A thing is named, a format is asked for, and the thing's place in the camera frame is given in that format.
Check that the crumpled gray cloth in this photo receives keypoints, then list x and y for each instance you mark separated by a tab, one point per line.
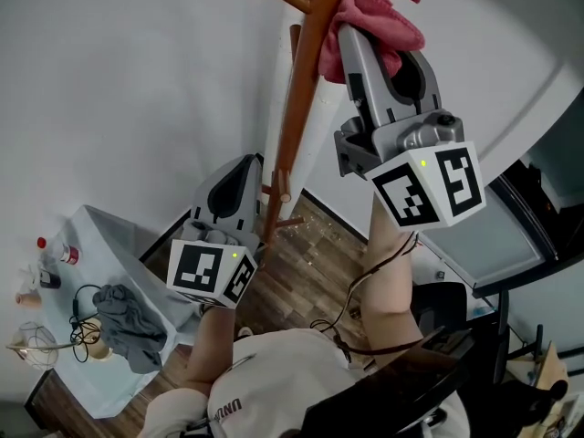
132	331

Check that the beige cardboard sheet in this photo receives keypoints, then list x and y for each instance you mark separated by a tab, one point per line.
552	372

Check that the person's left forearm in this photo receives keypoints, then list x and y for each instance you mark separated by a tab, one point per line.
214	345

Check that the person's white shirt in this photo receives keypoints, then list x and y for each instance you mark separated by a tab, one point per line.
283	372

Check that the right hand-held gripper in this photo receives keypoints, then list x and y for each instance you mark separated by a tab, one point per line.
410	194

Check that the clear bottle with red cap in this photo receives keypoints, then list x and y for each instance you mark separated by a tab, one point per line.
68	253

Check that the white table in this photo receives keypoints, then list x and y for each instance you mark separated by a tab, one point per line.
100	381

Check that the frosted glass window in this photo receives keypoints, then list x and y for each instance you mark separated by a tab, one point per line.
493	244

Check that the person's right forearm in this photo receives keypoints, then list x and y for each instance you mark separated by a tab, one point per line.
388	290

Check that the wooden coat rack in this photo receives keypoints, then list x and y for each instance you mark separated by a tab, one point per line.
296	107

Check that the small black bottle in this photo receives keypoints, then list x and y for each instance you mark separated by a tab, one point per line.
49	280

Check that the person's left white shoe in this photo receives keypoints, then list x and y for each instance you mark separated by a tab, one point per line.
244	332

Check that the small beige jar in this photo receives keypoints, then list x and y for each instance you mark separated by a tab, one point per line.
29	300

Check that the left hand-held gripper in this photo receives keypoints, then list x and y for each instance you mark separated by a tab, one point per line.
196	272

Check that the pink cloth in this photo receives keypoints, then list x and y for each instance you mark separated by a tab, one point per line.
378	12

